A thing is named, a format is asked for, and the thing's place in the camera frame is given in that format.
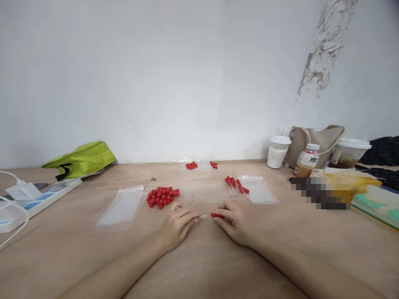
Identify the person's right hand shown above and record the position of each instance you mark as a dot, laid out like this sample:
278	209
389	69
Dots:
235	224

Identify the person's left hand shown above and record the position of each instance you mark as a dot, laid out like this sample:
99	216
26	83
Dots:
174	225

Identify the person's left fingers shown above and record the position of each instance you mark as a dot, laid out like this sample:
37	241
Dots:
187	218

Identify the person's right fingers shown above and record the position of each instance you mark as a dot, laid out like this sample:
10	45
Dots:
224	218

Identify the red rubber dropper bulb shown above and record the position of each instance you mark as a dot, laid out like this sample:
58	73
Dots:
216	215

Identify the clear glass dropper tube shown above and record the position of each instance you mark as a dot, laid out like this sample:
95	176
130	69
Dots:
204	216

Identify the row of glass tubes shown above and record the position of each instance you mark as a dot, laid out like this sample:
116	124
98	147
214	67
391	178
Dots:
202	193

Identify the pile of red rubber bulbs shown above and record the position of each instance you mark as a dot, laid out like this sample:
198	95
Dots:
162	197

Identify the group of red-capped glass droppers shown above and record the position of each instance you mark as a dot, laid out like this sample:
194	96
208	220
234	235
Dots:
238	187

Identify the empty clear zip bag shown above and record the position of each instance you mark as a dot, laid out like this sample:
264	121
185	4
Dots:
258	190
120	208

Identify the clear bag with dropper parts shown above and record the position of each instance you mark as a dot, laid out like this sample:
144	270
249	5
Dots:
199	164

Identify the white paper cup with straw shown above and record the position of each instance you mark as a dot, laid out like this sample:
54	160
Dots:
278	152

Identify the plastic drink bottle white cap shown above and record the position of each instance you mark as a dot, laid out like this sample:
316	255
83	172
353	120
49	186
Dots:
307	162

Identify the lime green tote bag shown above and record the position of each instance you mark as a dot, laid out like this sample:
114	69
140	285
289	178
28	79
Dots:
84	157

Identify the beige leather bucket bag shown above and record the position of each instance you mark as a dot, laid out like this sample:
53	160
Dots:
315	137

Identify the yellow tissue pack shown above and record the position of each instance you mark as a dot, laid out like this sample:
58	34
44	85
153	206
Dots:
352	182

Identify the clear cup with brown drink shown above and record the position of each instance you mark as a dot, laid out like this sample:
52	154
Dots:
349	154

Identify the white power strip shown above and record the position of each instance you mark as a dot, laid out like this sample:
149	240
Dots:
46	197

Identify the dark smartphone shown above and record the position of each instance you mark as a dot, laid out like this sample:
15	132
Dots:
42	186

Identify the green book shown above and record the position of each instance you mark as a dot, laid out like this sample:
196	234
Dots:
378	205

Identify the white charger plug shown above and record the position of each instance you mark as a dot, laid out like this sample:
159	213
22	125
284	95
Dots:
22	191

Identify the black knitted cloth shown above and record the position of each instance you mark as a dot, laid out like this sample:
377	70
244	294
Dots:
383	155

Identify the white power adapter block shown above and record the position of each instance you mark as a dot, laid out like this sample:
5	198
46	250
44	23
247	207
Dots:
9	215

